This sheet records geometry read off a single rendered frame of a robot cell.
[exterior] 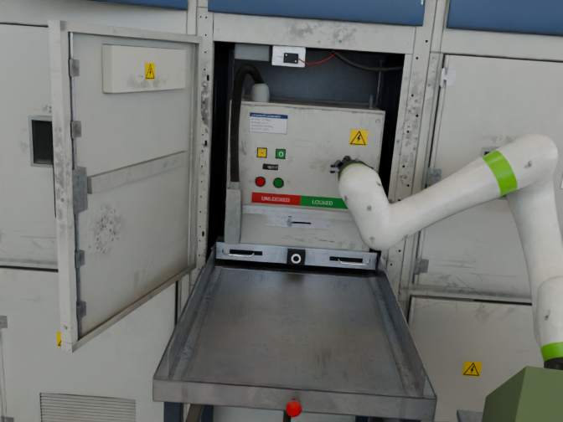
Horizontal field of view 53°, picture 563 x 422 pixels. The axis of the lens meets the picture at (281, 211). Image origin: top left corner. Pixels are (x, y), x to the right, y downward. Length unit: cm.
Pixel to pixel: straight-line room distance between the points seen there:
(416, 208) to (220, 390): 65
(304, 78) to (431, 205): 122
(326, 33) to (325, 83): 80
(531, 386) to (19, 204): 156
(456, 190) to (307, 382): 60
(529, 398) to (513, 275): 86
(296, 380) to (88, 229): 60
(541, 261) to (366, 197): 48
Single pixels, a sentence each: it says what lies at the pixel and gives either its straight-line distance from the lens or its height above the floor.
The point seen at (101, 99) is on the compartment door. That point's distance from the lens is 142.
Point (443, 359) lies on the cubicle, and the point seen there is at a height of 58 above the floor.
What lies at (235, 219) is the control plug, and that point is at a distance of 178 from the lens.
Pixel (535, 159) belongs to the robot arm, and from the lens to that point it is 154.
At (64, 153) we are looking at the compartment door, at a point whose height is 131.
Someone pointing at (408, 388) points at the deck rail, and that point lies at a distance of 134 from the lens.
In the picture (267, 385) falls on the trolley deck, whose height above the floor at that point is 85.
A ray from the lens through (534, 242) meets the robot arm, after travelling 161.
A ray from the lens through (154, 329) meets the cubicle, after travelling 202.
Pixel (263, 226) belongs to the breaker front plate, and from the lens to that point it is 189.
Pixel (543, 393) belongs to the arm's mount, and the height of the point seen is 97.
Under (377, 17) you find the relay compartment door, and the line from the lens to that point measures 176.
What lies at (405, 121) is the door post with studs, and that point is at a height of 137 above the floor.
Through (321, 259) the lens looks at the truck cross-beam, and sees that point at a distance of 192.
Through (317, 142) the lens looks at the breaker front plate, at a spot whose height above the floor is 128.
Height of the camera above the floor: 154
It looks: 15 degrees down
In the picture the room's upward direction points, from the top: 4 degrees clockwise
